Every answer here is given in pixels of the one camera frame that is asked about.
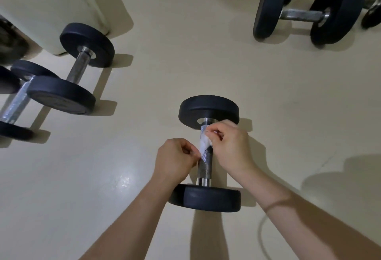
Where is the person's left hand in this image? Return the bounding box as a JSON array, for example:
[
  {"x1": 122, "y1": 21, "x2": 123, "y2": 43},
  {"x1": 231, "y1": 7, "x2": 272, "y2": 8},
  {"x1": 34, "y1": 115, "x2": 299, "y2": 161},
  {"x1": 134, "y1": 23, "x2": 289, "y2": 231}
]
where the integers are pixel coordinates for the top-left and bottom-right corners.
[{"x1": 151, "y1": 138, "x2": 201, "y2": 186}]

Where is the person's right hand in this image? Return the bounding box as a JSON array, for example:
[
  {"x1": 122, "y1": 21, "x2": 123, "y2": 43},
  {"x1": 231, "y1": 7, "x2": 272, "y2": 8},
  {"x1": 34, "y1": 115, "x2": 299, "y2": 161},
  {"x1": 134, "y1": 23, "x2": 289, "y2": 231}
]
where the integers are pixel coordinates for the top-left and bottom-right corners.
[{"x1": 204, "y1": 119, "x2": 257, "y2": 177}]

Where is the white wipe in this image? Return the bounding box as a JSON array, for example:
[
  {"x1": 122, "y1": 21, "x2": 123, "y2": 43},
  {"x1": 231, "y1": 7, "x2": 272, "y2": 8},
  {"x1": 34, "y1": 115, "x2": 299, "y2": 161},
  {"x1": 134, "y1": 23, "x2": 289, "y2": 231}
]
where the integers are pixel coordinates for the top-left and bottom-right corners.
[{"x1": 198, "y1": 130, "x2": 215, "y2": 159}]

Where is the person's left forearm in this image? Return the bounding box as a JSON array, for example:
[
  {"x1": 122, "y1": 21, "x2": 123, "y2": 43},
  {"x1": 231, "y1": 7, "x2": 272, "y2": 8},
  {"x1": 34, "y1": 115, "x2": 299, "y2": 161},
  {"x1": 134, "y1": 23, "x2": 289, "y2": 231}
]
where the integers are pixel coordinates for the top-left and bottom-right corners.
[{"x1": 79, "y1": 176, "x2": 181, "y2": 260}]

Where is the person's right forearm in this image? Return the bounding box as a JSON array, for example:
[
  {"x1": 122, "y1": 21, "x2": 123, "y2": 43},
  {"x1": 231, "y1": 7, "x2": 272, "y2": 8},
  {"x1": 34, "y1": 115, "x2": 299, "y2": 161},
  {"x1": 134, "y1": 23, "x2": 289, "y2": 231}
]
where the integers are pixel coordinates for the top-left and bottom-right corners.
[{"x1": 237, "y1": 163, "x2": 381, "y2": 260}]

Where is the large black dumbbell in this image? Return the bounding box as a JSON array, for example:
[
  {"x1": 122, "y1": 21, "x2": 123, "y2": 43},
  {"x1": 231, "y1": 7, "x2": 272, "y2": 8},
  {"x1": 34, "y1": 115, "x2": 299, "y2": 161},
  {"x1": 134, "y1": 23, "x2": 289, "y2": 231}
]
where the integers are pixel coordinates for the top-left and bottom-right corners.
[{"x1": 253, "y1": 0, "x2": 366, "y2": 46}]

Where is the white square pillar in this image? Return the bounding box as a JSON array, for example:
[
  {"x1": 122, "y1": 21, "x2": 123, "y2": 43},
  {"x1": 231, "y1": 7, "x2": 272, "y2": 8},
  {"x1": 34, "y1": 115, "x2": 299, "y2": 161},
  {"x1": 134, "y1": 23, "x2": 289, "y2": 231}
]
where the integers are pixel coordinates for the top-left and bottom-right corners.
[{"x1": 0, "y1": 0, "x2": 111, "y2": 56}]

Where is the dark gym equipment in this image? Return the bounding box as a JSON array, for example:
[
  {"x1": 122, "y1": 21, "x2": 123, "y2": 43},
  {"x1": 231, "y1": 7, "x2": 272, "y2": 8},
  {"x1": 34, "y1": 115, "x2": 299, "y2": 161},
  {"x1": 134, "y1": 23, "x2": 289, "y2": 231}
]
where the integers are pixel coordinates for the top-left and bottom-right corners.
[{"x1": 0, "y1": 16, "x2": 30, "y2": 65}]

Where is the black dumbbell with knurled handle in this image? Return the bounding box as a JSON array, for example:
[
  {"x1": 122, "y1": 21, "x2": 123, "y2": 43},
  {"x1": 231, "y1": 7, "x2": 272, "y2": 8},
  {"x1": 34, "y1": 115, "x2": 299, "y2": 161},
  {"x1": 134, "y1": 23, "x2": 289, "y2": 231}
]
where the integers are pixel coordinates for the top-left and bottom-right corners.
[{"x1": 168, "y1": 95, "x2": 241, "y2": 213}]

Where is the white cable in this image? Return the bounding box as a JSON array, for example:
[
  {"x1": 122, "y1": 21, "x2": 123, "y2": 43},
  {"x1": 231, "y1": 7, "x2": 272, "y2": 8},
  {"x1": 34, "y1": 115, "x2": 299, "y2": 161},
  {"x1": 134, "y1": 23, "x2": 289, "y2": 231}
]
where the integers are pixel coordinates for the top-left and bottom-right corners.
[{"x1": 257, "y1": 214, "x2": 271, "y2": 260}]

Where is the black dumbbell with steel handle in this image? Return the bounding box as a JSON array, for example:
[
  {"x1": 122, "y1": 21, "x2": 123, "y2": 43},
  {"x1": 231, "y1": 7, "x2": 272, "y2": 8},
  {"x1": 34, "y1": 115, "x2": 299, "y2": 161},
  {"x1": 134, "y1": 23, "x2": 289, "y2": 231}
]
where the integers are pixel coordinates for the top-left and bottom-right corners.
[
  {"x1": 0, "y1": 60, "x2": 60, "y2": 141},
  {"x1": 27, "y1": 23, "x2": 115, "y2": 115}
]

